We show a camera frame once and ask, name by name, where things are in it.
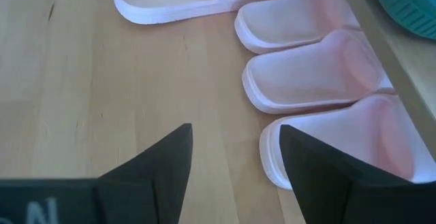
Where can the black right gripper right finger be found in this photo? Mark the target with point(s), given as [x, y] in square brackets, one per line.
[313, 183]

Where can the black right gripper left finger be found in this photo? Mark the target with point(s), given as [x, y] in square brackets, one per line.
[160, 183]

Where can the green rubber slide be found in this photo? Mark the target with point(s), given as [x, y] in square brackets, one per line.
[408, 2]

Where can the wooden shelf with black frame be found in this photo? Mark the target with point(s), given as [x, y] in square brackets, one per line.
[419, 67]

